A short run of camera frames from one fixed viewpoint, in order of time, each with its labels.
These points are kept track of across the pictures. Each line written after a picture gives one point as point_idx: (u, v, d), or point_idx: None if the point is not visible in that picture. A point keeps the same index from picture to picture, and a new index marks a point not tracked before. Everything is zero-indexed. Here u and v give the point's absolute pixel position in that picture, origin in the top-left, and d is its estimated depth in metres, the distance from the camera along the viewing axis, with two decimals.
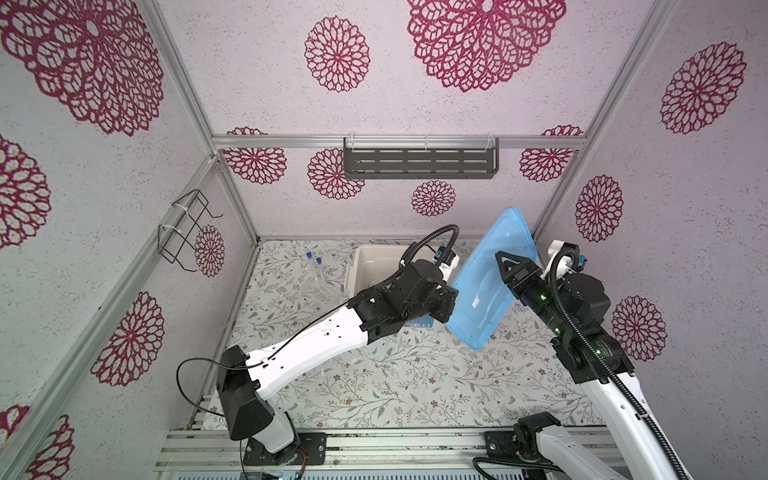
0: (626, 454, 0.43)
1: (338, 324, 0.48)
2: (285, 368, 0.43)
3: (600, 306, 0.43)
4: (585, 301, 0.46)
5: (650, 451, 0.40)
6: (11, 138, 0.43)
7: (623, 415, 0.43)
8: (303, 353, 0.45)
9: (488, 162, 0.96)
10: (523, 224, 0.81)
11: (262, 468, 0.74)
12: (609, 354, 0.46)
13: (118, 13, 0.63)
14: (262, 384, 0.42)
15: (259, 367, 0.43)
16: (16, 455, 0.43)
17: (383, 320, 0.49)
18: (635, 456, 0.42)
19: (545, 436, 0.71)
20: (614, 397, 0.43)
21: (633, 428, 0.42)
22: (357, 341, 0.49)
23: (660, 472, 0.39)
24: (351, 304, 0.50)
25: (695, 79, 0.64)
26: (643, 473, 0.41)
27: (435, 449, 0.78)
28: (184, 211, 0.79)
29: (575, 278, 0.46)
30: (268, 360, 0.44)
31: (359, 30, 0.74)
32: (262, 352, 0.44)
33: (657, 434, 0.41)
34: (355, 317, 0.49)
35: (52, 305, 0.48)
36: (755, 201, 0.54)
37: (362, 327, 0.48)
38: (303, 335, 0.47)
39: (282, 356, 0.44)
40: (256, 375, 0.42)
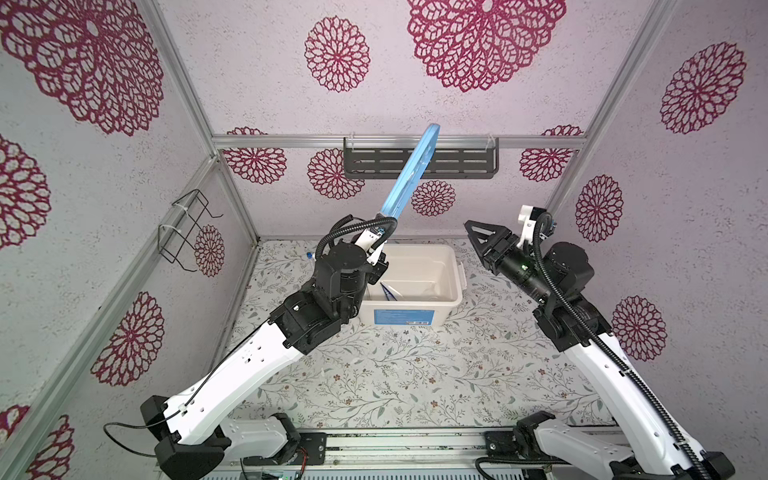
0: (616, 410, 0.44)
1: (258, 346, 0.42)
2: (204, 410, 0.39)
3: (585, 276, 0.43)
4: (571, 273, 0.44)
5: (638, 406, 0.41)
6: (11, 138, 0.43)
7: (610, 375, 0.43)
8: (222, 389, 0.40)
9: (488, 162, 0.96)
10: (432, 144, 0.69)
11: (262, 468, 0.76)
12: (587, 316, 0.47)
13: (118, 13, 0.63)
14: (182, 433, 0.38)
15: (179, 415, 0.39)
16: (15, 455, 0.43)
17: (308, 329, 0.43)
18: (626, 412, 0.42)
19: (542, 431, 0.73)
20: (597, 359, 0.44)
21: (619, 386, 0.42)
22: (291, 354, 0.43)
23: (649, 424, 0.40)
24: (274, 319, 0.44)
25: (695, 79, 0.64)
26: (633, 426, 0.42)
27: (435, 449, 0.78)
28: (183, 211, 0.79)
29: (561, 250, 0.45)
30: (187, 406, 0.40)
31: (359, 30, 0.74)
32: (181, 398, 0.40)
33: (641, 387, 0.42)
34: (278, 333, 0.43)
35: (52, 305, 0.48)
36: (755, 201, 0.54)
37: (285, 342, 0.42)
38: (224, 366, 0.42)
39: (201, 398, 0.40)
40: (176, 425, 0.38)
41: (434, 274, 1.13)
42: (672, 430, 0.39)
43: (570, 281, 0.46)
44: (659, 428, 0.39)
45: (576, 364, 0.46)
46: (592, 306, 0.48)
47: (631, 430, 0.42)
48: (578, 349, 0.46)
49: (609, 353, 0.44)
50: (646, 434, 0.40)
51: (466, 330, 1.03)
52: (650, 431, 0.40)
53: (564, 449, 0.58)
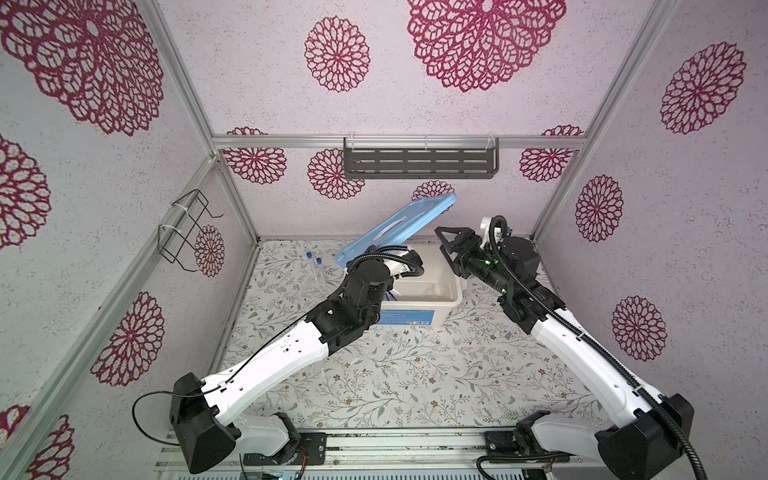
0: (584, 380, 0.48)
1: (297, 339, 0.48)
2: (244, 389, 0.43)
3: (533, 262, 0.50)
4: (520, 260, 0.52)
5: (597, 364, 0.45)
6: (11, 138, 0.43)
7: (567, 341, 0.48)
8: (262, 373, 0.44)
9: (488, 162, 0.96)
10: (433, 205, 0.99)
11: (262, 468, 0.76)
12: (542, 296, 0.54)
13: (118, 13, 0.63)
14: (221, 408, 0.40)
15: (218, 392, 0.42)
16: (15, 455, 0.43)
17: (341, 330, 0.50)
18: (590, 374, 0.46)
19: (541, 428, 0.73)
20: (556, 328, 0.50)
21: (577, 348, 0.47)
22: (319, 354, 0.49)
23: (608, 376, 0.44)
24: (310, 318, 0.51)
25: (695, 79, 0.64)
26: (599, 387, 0.45)
27: (435, 449, 0.78)
28: (184, 211, 0.79)
29: (511, 241, 0.52)
30: (226, 383, 0.43)
31: (359, 30, 0.74)
32: (219, 376, 0.43)
33: (596, 347, 0.47)
34: (313, 330, 0.49)
35: (51, 305, 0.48)
36: (755, 201, 0.54)
37: (320, 338, 0.48)
38: (262, 354, 0.46)
39: (241, 378, 0.43)
40: (214, 401, 0.41)
41: (434, 274, 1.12)
42: (629, 380, 0.43)
43: (519, 264, 0.53)
44: (617, 378, 0.43)
45: (543, 343, 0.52)
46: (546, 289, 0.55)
47: (598, 390, 0.46)
48: (539, 324, 0.52)
49: (564, 322, 0.50)
50: (608, 388, 0.44)
51: (466, 330, 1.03)
52: (610, 383, 0.43)
53: (562, 440, 0.58)
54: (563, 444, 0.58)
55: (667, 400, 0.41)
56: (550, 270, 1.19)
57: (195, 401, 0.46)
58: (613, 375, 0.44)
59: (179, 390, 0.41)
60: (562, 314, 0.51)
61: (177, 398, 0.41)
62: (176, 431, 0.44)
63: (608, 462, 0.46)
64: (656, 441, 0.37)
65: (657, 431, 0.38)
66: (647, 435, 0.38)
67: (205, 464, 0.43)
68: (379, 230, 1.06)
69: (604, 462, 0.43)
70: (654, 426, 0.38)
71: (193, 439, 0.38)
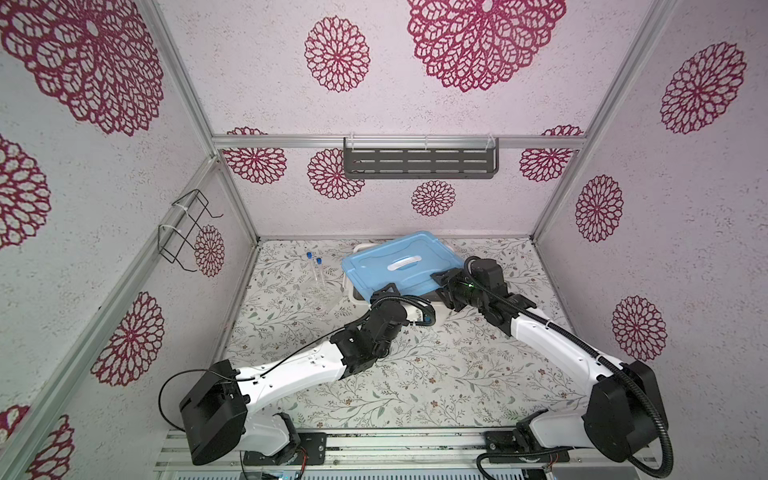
0: (559, 364, 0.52)
1: (323, 355, 0.54)
2: (274, 385, 0.46)
3: (497, 272, 0.62)
4: (484, 271, 0.64)
5: (563, 346, 0.50)
6: (11, 138, 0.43)
7: (537, 331, 0.54)
8: (292, 375, 0.49)
9: (488, 162, 0.96)
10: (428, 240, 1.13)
11: (262, 468, 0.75)
12: (514, 300, 0.62)
13: (118, 13, 0.63)
14: (252, 398, 0.43)
15: (249, 382, 0.45)
16: (15, 455, 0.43)
17: (358, 358, 0.56)
18: (560, 357, 0.51)
19: (541, 424, 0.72)
20: (526, 322, 0.56)
21: (545, 335, 0.53)
22: (335, 374, 0.54)
23: (573, 354, 0.49)
24: (334, 340, 0.57)
25: (695, 79, 0.64)
26: (570, 366, 0.49)
27: (435, 449, 0.78)
28: (184, 211, 0.79)
29: (479, 260, 0.64)
30: (259, 377, 0.46)
31: (359, 30, 0.74)
32: (253, 369, 0.47)
33: (561, 331, 0.53)
34: (337, 352, 0.55)
35: (52, 305, 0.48)
36: (756, 201, 0.54)
37: (341, 360, 0.54)
38: (291, 361, 0.50)
39: (273, 375, 0.47)
40: (246, 390, 0.44)
41: None
42: (590, 352, 0.48)
43: (485, 276, 0.65)
44: (581, 353, 0.48)
45: (523, 341, 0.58)
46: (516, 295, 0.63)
47: (571, 370, 0.50)
48: (515, 322, 0.58)
49: (531, 315, 0.57)
50: (575, 364, 0.48)
51: (466, 330, 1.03)
52: (575, 358, 0.48)
53: (557, 431, 0.58)
54: (561, 438, 0.58)
55: (629, 367, 0.45)
56: (550, 271, 1.19)
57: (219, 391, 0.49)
58: (576, 351, 0.49)
59: (214, 374, 0.44)
60: (534, 311, 0.58)
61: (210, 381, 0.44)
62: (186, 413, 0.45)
63: (597, 439, 0.46)
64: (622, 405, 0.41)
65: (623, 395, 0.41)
66: (611, 397, 0.41)
67: (207, 457, 0.43)
68: (392, 260, 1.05)
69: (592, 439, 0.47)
70: (617, 391, 0.41)
71: (219, 424, 0.41)
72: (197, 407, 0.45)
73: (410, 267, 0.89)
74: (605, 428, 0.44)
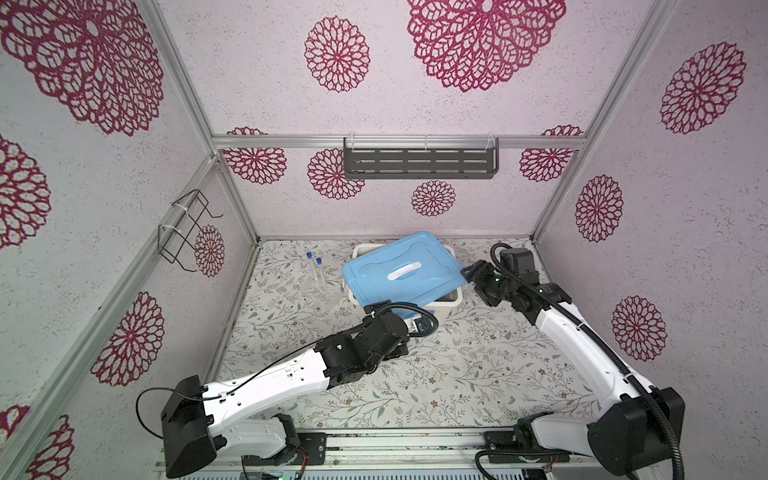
0: (579, 368, 0.49)
1: (302, 366, 0.49)
2: (242, 404, 0.43)
3: (527, 256, 0.59)
4: (513, 255, 0.61)
5: (593, 352, 0.47)
6: (11, 138, 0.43)
7: (567, 330, 0.50)
8: (264, 390, 0.45)
9: (488, 162, 0.96)
10: (427, 241, 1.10)
11: (262, 468, 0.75)
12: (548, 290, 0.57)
13: (118, 13, 0.63)
14: (216, 418, 0.41)
15: (215, 401, 0.43)
16: (15, 455, 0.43)
17: (345, 368, 0.51)
18: (584, 362, 0.48)
19: (540, 424, 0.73)
20: (558, 319, 0.52)
21: (575, 337, 0.49)
22: (320, 386, 0.50)
23: (601, 365, 0.45)
24: (319, 349, 0.52)
25: (695, 79, 0.64)
26: (592, 374, 0.47)
27: (435, 449, 0.78)
28: (184, 211, 0.79)
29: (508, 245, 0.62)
30: (226, 395, 0.43)
31: (359, 30, 0.74)
32: (221, 386, 0.44)
33: (594, 337, 0.48)
34: (320, 363, 0.50)
35: (52, 305, 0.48)
36: (756, 201, 0.54)
37: (325, 372, 0.49)
38: (266, 374, 0.47)
39: (242, 392, 0.44)
40: (211, 410, 0.42)
41: None
42: (620, 367, 0.44)
43: (514, 261, 0.61)
44: (610, 366, 0.45)
45: (545, 333, 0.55)
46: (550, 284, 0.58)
47: (591, 376, 0.47)
48: (543, 312, 0.54)
49: (564, 311, 0.53)
50: (601, 375, 0.45)
51: (466, 330, 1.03)
52: (602, 370, 0.45)
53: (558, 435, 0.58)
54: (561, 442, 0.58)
55: (657, 390, 0.42)
56: (550, 270, 1.19)
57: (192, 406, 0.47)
58: (605, 363, 0.45)
59: (181, 389, 0.43)
60: (569, 306, 0.53)
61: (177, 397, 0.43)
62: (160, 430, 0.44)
63: (596, 448, 0.46)
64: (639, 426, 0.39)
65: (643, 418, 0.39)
66: (630, 417, 0.39)
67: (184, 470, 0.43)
68: (391, 269, 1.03)
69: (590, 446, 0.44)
70: (638, 411, 0.40)
71: (181, 445, 0.39)
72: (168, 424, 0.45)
73: (410, 275, 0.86)
74: (611, 443, 0.43)
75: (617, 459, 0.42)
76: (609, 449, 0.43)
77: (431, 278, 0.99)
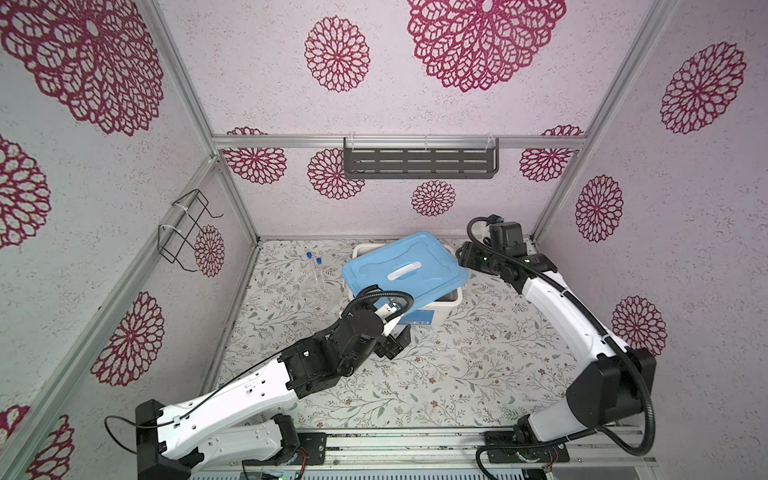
0: (561, 332, 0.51)
1: (263, 379, 0.46)
2: (197, 427, 0.41)
3: (515, 228, 0.61)
4: (499, 228, 0.63)
5: (575, 317, 0.49)
6: (11, 138, 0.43)
7: (552, 296, 0.52)
8: (219, 410, 0.43)
9: (488, 162, 0.96)
10: (428, 241, 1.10)
11: (262, 468, 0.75)
12: (535, 260, 0.58)
13: (118, 13, 0.63)
14: (171, 443, 0.40)
15: (171, 426, 0.41)
16: (16, 455, 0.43)
17: (314, 376, 0.46)
18: (565, 326, 0.50)
19: (538, 421, 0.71)
20: (542, 286, 0.54)
21: (558, 303, 0.51)
22: (286, 398, 0.47)
23: (581, 327, 0.48)
24: (283, 359, 0.48)
25: (695, 79, 0.64)
26: (572, 337, 0.49)
27: (435, 449, 0.78)
28: (183, 211, 0.79)
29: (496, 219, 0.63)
30: (180, 419, 0.42)
31: (359, 30, 0.74)
32: (176, 408, 0.43)
33: (576, 302, 0.51)
34: (284, 373, 0.46)
35: (52, 305, 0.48)
36: (756, 201, 0.54)
37: (288, 383, 0.46)
38: (226, 391, 0.44)
39: (197, 414, 0.42)
40: (165, 436, 0.40)
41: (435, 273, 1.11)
42: (599, 330, 0.47)
43: (502, 234, 0.63)
44: (589, 329, 0.47)
45: (531, 300, 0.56)
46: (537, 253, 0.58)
47: (571, 340, 0.50)
48: (530, 282, 0.56)
49: (547, 279, 0.54)
50: (580, 337, 0.47)
51: (466, 330, 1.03)
52: (581, 333, 0.47)
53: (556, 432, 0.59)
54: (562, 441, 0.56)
55: (632, 350, 0.44)
56: None
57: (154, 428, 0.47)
58: (585, 326, 0.48)
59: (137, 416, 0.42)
60: (553, 275, 0.55)
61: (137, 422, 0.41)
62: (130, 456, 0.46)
63: (572, 402, 0.49)
64: (614, 382, 0.41)
65: (617, 374, 0.42)
66: (605, 374, 0.41)
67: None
68: (391, 269, 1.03)
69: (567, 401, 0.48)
70: (614, 369, 0.42)
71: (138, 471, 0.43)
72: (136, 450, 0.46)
73: (410, 275, 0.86)
74: (586, 397, 0.46)
75: (591, 411, 0.45)
76: (585, 403, 0.46)
77: (431, 278, 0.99)
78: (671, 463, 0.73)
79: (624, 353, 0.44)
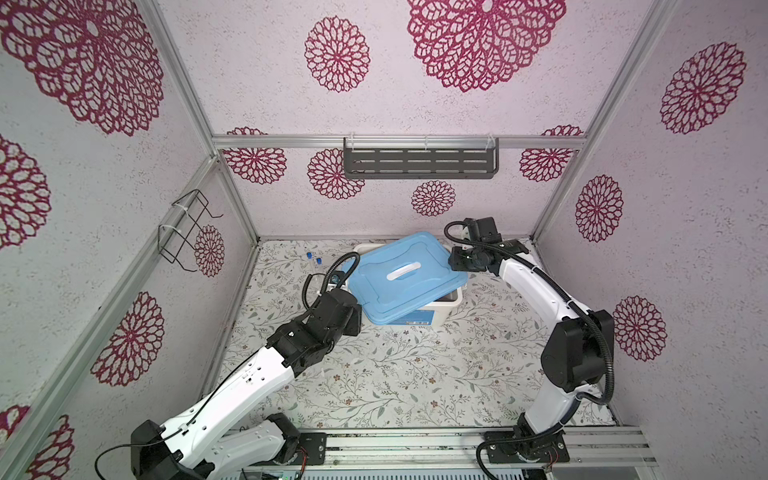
0: (536, 306, 0.56)
1: (259, 366, 0.48)
2: (207, 427, 0.42)
3: (487, 221, 0.69)
4: (473, 222, 0.71)
5: (542, 288, 0.54)
6: (11, 138, 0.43)
7: (523, 274, 0.58)
8: (226, 406, 0.44)
9: (488, 162, 0.96)
10: (431, 242, 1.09)
11: (262, 468, 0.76)
12: (508, 245, 0.64)
13: (118, 13, 0.63)
14: (185, 450, 0.40)
15: (179, 435, 0.41)
16: (16, 455, 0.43)
17: (306, 349, 0.50)
18: (537, 300, 0.55)
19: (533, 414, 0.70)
20: (515, 266, 0.59)
21: (529, 279, 0.57)
22: (285, 378, 0.49)
23: (549, 296, 0.53)
24: (271, 343, 0.51)
25: (695, 79, 0.64)
26: (543, 307, 0.54)
27: (435, 449, 0.78)
28: (184, 211, 0.79)
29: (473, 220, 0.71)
30: (188, 425, 0.41)
31: (359, 30, 0.74)
32: (180, 418, 0.42)
33: (544, 276, 0.56)
34: (277, 355, 0.49)
35: (52, 304, 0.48)
36: (755, 201, 0.54)
37: (284, 362, 0.49)
38: (226, 387, 0.45)
39: (203, 416, 0.42)
40: (176, 445, 0.40)
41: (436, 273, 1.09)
42: (564, 296, 0.52)
43: (476, 228, 0.71)
44: (556, 297, 0.52)
45: (510, 282, 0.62)
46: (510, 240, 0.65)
47: (543, 311, 0.54)
48: (504, 263, 0.62)
49: (520, 258, 0.60)
50: (549, 305, 0.52)
51: (466, 330, 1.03)
52: (550, 301, 0.52)
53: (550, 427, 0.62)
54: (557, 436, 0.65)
55: (593, 311, 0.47)
56: (550, 271, 1.19)
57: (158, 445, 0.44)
58: (552, 295, 0.53)
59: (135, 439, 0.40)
60: (526, 257, 0.61)
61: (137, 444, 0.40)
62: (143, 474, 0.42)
63: (544, 367, 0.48)
64: (578, 342, 0.47)
65: (580, 335, 0.47)
66: (569, 335, 0.46)
67: None
68: (390, 268, 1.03)
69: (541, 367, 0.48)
70: (578, 330, 0.47)
71: None
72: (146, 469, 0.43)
73: (409, 275, 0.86)
74: (555, 359, 0.51)
75: (560, 373, 0.50)
76: (555, 367, 0.51)
77: (429, 279, 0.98)
78: (671, 464, 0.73)
79: (586, 314, 0.49)
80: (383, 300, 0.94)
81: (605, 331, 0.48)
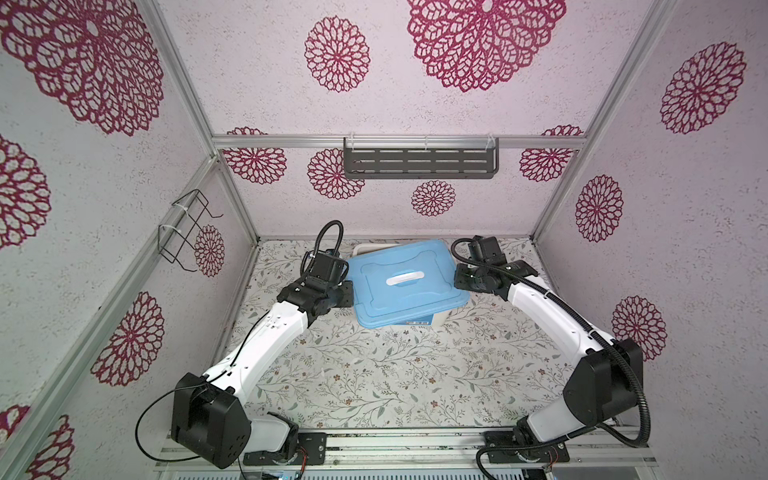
0: (552, 334, 0.52)
1: (278, 315, 0.53)
2: (250, 366, 0.46)
3: (491, 242, 0.65)
4: (479, 242, 0.67)
5: (559, 316, 0.50)
6: (11, 138, 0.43)
7: (535, 299, 0.54)
8: (259, 349, 0.48)
9: (488, 162, 0.96)
10: (443, 253, 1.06)
11: (262, 468, 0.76)
12: (517, 268, 0.60)
13: (118, 13, 0.63)
14: (236, 387, 0.43)
15: (224, 376, 0.44)
16: (16, 454, 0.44)
17: (312, 301, 0.56)
18: (555, 329, 0.51)
19: (538, 421, 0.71)
20: (527, 291, 0.55)
21: (543, 305, 0.53)
22: (301, 324, 0.55)
23: (568, 327, 0.49)
24: (281, 298, 0.56)
25: (695, 79, 0.64)
26: (563, 337, 0.50)
27: (435, 449, 0.78)
28: (184, 211, 0.79)
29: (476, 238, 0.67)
30: (230, 367, 0.45)
31: (359, 30, 0.74)
32: (219, 365, 0.45)
33: (559, 302, 0.52)
34: (290, 305, 0.55)
35: (52, 304, 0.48)
36: (755, 201, 0.54)
37: (299, 309, 0.55)
38: (252, 337, 0.49)
39: (242, 359, 0.46)
40: (225, 384, 0.43)
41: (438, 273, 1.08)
42: (584, 326, 0.48)
43: (479, 248, 0.67)
44: (575, 327, 0.48)
45: (519, 306, 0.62)
46: (516, 261, 0.62)
47: (562, 340, 0.50)
48: (513, 288, 0.58)
49: (531, 284, 0.56)
50: (568, 335, 0.49)
51: (466, 330, 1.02)
52: (569, 331, 0.48)
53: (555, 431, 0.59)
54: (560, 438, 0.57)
55: (619, 343, 0.45)
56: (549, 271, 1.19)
57: (199, 401, 0.46)
58: (571, 324, 0.49)
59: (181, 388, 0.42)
60: (536, 281, 0.57)
61: (183, 397, 0.41)
62: (186, 438, 0.43)
63: (571, 406, 0.49)
64: (606, 377, 0.43)
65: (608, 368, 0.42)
66: (596, 369, 0.42)
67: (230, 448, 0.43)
68: (392, 272, 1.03)
69: (567, 405, 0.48)
70: (604, 363, 0.43)
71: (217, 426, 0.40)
72: (192, 427, 0.44)
73: (409, 283, 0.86)
74: (583, 398, 0.46)
75: (588, 411, 0.46)
76: (582, 404, 0.47)
77: (428, 292, 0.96)
78: (671, 463, 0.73)
79: (611, 346, 0.45)
80: (376, 304, 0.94)
81: (633, 363, 0.44)
